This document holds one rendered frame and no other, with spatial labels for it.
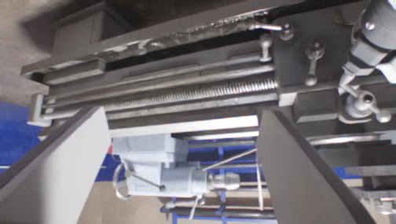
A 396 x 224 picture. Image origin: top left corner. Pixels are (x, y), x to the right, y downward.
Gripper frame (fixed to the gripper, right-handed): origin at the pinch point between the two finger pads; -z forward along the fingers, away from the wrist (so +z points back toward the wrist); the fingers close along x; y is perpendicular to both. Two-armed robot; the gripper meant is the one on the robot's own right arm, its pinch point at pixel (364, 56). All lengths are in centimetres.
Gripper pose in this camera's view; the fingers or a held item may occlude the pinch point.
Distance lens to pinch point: 52.9
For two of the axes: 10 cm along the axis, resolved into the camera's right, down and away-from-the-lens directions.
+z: -3.3, -2.3, -9.1
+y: -6.3, -6.7, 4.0
